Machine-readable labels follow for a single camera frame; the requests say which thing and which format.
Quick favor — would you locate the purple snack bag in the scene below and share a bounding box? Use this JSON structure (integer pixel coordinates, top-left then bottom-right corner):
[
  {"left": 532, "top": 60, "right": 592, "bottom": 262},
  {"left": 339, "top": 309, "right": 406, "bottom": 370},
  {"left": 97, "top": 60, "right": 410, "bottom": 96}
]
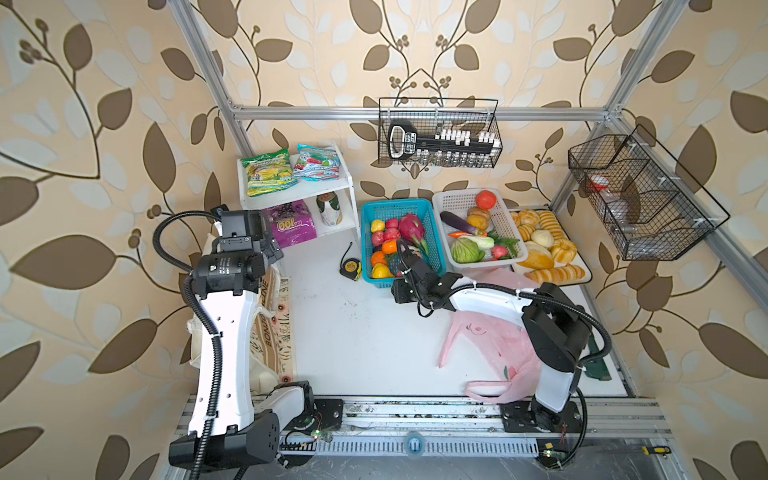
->
[{"left": 264, "top": 200, "right": 317, "bottom": 249}]

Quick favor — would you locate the teal plastic fruit basket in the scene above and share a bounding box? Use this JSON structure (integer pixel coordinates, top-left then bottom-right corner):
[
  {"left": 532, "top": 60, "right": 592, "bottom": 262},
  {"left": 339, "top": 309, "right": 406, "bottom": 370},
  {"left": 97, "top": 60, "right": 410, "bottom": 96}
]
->
[{"left": 361, "top": 199, "right": 447, "bottom": 288}]

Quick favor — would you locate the green label can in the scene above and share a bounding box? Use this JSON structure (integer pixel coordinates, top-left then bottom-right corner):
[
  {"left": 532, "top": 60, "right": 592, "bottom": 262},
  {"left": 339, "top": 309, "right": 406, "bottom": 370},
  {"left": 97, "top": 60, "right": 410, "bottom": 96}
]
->
[{"left": 316, "top": 191, "right": 343, "bottom": 227}]

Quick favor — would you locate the cream canvas tote bag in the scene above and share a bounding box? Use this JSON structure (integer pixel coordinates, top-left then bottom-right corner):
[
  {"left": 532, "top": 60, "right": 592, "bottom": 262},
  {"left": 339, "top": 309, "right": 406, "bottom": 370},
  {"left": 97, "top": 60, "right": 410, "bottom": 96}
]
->
[{"left": 185, "top": 233, "right": 298, "bottom": 391}]

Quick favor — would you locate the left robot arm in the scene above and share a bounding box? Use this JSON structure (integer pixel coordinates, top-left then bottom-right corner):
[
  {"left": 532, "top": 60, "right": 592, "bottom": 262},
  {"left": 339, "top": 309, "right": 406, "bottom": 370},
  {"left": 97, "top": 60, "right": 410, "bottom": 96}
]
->
[{"left": 152, "top": 206, "right": 318, "bottom": 479}]

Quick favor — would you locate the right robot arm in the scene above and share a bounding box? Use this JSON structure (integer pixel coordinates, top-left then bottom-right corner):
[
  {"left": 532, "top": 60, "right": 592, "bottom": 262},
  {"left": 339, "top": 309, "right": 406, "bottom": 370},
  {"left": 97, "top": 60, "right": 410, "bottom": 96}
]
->
[{"left": 392, "top": 240, "right": 612, "bottom": 432}]

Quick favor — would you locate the pink plastic grocery bag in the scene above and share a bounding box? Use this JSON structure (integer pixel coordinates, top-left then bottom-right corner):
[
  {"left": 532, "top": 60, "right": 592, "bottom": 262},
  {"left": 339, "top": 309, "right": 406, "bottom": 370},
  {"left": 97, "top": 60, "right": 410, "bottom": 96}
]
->
[{"left": 439, "top": 269, "right": 542, "bottom": 404}]

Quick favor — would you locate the orange fruit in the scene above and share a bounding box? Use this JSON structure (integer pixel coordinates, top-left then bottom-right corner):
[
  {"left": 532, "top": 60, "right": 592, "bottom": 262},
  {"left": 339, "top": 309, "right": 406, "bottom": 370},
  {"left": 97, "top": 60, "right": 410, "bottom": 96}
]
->
[{"left": 381, "top": 239, "right": 398, "bottom": 255}]

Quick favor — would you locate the green cabbage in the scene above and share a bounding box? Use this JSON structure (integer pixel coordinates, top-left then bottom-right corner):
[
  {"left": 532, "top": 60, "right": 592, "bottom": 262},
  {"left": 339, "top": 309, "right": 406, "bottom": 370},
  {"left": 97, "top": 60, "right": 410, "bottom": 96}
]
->
[{"left": 450, "top": 236, "right": 485, "bottom": 264}]

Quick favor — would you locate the pink dragon fruit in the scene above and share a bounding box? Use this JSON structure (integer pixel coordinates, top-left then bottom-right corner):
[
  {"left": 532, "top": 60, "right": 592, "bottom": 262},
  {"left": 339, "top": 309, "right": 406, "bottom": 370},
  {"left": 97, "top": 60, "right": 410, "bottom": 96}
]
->
[{"left": 398, "top": 213, "right": 429, "bottom": 254}]

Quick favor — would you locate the black yellow tape measure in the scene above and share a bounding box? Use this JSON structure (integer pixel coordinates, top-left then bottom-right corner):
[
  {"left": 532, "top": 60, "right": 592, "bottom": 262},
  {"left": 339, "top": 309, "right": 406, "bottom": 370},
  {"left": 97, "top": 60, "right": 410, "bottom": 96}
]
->
[{"left": 339, "top": 242, "right": 362, "bottom": 281}]

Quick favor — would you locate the yellow lemon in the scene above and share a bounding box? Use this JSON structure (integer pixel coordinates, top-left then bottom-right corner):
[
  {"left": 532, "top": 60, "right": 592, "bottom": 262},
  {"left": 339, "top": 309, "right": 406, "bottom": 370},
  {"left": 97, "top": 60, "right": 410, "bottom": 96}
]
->
[{"left": 370, "top": 220, "right": 386, "bottom": 233}]

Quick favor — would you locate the purple eggplant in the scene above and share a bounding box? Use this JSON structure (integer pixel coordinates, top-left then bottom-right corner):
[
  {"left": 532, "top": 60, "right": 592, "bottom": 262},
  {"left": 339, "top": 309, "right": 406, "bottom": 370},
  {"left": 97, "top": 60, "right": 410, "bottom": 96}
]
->
[{"left": 440, "top": 211, "right": 479, "bottom": 235}]

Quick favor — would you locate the white two-tier shelf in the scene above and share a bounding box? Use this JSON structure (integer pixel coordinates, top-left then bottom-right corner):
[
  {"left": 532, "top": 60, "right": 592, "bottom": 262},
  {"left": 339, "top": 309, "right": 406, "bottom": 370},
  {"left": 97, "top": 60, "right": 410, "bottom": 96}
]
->
[{"left": 236, "top": 140, "right": 360, "bottom": 239}]

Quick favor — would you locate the green snack bag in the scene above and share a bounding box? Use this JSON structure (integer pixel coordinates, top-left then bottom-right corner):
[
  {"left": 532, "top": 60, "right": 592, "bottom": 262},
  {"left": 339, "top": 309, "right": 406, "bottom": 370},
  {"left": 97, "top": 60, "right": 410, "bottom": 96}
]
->
[{"left": 240, "top": 149, "right": 298, "bottom": 197}]

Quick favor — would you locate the white plastic vegetable basket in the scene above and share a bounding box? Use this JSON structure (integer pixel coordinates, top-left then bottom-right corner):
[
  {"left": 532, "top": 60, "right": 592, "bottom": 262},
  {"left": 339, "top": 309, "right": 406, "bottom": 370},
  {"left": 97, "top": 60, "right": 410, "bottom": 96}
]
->
[{"left": 432, "top": 188, "right": 529, "bottom": 269}]

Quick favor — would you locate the teal red snack bag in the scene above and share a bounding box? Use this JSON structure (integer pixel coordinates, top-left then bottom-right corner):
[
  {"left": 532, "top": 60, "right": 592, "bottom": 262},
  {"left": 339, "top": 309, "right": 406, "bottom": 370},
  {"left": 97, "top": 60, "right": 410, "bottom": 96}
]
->
[{"left": 293, "top": 144, "right": 341, "bottom": 181}]

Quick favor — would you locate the red tomato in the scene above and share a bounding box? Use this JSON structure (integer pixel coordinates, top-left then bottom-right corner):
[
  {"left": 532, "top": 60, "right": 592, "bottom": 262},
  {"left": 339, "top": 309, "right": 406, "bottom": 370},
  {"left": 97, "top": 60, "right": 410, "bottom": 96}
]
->
[{"left": 475, "top": 190, "right": 497, "bottom": 211}]

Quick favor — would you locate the bread tray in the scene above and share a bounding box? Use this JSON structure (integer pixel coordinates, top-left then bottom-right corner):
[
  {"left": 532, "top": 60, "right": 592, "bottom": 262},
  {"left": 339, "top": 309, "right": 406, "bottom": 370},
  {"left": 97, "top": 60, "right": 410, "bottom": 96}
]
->
[{"left": 510, "top": 209, "right": 592, "bottom": 286}]

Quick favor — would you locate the black wire basket with bottles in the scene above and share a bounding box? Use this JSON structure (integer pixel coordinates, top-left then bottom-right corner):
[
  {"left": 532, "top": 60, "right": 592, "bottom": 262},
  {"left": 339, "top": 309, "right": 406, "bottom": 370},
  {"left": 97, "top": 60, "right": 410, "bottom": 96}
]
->
[{"left": 377, "top": 96, "right": 503, "bottom": 169}]

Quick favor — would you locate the black wire wall basket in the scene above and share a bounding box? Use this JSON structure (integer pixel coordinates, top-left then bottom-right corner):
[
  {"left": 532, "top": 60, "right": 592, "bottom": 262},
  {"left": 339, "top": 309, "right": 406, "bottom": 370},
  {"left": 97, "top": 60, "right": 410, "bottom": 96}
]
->
[{"left": 568, "top": 125, "right": 731, "bottom": 261}]

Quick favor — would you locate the small yellow handled screwdriver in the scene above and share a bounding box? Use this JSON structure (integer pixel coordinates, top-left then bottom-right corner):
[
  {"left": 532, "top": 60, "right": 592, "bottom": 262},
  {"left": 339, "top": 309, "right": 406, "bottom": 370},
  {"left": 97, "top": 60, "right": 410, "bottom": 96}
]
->
[{"left": 627, "top": 445, "right": 672, "bottom": 457}]

